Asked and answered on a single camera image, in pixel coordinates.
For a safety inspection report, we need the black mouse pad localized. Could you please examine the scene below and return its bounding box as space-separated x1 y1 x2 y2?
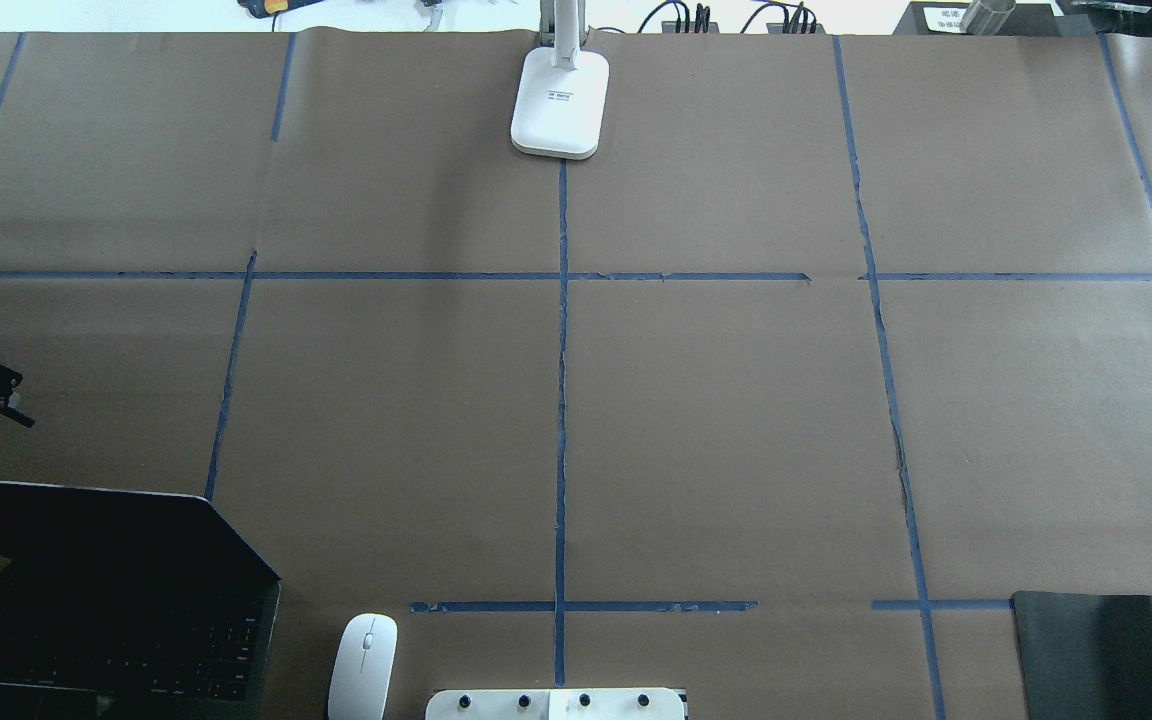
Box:
1010 591 1152 719

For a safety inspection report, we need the white computer mouse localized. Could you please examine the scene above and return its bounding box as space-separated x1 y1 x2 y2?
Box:
326 612 397 719

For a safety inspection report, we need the black box with metal cylinder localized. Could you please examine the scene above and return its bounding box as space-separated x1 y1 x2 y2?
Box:
892 1 1059 37

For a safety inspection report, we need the grey laptop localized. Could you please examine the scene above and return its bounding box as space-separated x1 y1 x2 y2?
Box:
0 480 282 719

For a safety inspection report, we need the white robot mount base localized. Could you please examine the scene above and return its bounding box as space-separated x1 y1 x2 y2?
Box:
424 687 689 719

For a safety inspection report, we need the white desk lamp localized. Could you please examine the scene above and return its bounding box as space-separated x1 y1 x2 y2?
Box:
509 1 611 160

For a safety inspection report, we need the black usb hub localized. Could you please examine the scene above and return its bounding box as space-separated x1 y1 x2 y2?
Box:
738 1 826 35
635 1 721 35

